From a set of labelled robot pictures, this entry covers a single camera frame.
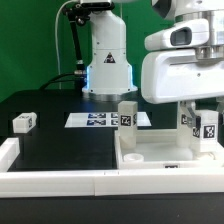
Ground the black cable bundle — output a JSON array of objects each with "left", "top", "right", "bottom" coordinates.
[{"left": 39, "top": 19, "right": 88, "bottom": 92}]

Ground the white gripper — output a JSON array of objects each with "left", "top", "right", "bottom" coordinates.
[{"left": 141, "top": 19, "right": 224, "bottom": 129}]

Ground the white cable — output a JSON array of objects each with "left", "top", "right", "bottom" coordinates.
[{"left": 54, "top": 0, "right": 78, "bottom": 90}]

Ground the white U-shaped fence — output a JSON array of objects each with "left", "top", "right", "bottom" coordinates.
[{"left": 0, "top": 138, "right": 224, "bottom": 198}]

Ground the white square table top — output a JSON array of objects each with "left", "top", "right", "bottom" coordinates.
[{"left": 115, "top": 129, "right": 224, "bottom": 169}]

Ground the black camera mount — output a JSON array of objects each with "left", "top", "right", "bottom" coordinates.
[{"left": 62, "top": 0, "right": 114, "bottom": 26}]

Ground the white marker sheet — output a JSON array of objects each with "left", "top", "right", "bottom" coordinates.
[{"left": 65, "top": 112, "right": 152, "bottom": 128}]

